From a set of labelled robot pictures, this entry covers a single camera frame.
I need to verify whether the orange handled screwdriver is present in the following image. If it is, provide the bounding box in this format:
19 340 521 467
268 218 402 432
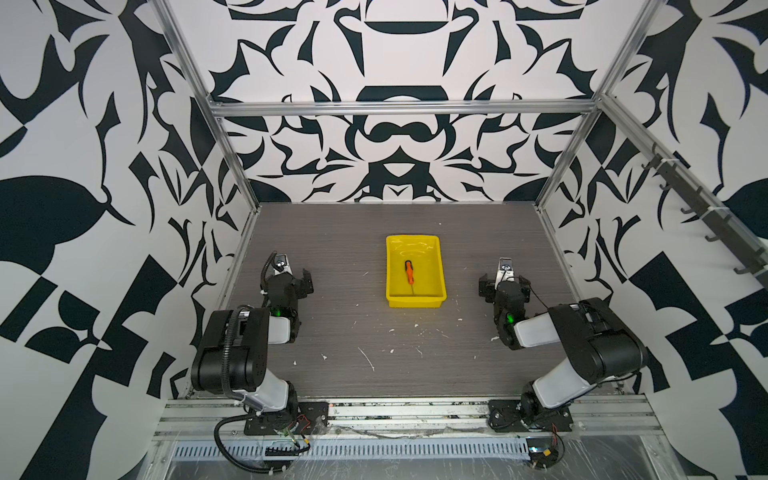
404 260 415 295

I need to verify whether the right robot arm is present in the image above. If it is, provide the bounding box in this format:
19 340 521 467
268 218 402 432
478 271 648 425

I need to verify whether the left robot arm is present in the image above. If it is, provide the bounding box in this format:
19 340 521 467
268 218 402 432
190 269 314 415

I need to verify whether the yellow plastic bin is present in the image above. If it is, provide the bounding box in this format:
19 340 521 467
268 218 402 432
385 235 447 309

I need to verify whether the green circuit board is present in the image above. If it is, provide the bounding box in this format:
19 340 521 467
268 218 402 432
526 437 563 470

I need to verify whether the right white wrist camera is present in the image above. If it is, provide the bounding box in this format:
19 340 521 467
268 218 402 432
495 257 515 286

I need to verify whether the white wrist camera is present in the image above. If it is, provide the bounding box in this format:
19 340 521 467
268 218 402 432
271 253 292 276
495 257 515 286

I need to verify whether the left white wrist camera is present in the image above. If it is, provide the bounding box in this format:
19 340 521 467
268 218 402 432
271 253 292 276

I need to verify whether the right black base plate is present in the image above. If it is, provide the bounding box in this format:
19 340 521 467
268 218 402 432
487 398 573 433

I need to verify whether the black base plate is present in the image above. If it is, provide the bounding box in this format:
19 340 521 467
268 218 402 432
244 402 329 436
487 398 573 433

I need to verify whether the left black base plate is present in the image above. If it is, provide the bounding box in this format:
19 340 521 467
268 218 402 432
244 402 329 436

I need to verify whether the black corrugated cable hose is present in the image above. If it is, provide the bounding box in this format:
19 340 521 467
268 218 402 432
214 413 301 476

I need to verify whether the aluminium front rail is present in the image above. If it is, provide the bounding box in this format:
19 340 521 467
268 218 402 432
152 395 664 441

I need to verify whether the white slotted cable duct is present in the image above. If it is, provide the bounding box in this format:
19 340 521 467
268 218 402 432
169 437 532 462

